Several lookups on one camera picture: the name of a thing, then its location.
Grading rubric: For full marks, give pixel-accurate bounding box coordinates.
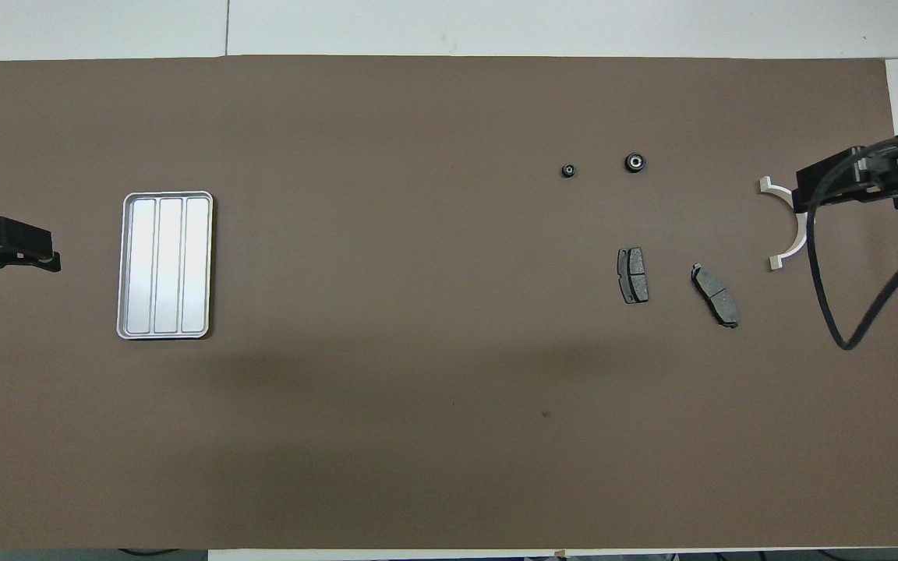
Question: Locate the silver metal tray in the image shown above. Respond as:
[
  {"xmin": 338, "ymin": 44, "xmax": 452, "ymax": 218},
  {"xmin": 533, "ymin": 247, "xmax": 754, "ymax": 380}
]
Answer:
[{"xmin": 116, "ymin": 191, "xmax": 214, "ymax": 340}]

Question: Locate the white half-ring clamp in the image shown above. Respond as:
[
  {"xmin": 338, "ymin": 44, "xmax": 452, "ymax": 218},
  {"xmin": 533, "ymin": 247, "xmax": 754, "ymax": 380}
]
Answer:
[{"xmin": 759, "ymin": 176, "xmax": 812, "ymax": 271}]

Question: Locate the brown table mat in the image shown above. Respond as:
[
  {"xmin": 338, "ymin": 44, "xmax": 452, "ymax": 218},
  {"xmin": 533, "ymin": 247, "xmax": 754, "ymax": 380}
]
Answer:
[{"xmin": 0, "ymin": 55, "xmax": 898, "ymax": 550}]

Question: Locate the elongated dark grey brake pad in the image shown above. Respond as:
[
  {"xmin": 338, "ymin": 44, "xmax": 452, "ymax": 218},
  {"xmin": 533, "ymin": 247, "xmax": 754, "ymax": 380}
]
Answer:
[{"xmin": 691, "ymin": 263, "xmax": 740, "ymax": 329}]

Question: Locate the rectangular dark grey brake pad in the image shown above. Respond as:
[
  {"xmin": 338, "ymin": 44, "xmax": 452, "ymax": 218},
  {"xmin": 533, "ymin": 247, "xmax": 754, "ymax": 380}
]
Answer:
[{"xmin": 617, "ymin": 247, "xmax": 650, "ymax": 305}]

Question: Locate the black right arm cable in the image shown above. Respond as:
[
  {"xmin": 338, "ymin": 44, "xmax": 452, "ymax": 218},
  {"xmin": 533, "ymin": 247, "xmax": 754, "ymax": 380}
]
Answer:
[{"xmin": 805, "ymin": 144, "xmax": 898, "ymax": 351}]

